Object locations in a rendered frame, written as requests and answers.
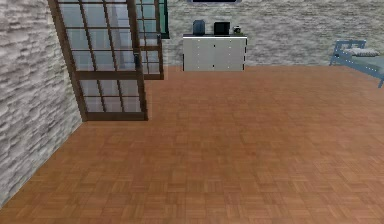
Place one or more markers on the white chest of drawers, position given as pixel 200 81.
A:
pixel 214 53

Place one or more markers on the brown glass-paned room door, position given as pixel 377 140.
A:
pixel 150 56
pixel 100 60

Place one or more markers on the blue framed bed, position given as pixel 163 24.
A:
pixel 361 61

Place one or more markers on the dark green framed window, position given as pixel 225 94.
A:
pixel 163 18

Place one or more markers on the small dark round object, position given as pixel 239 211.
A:
pixel 237 30

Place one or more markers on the black square box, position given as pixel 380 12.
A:
pixel 221 28

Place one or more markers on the blue-grey rounded box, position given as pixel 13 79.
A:
pixel 198 27

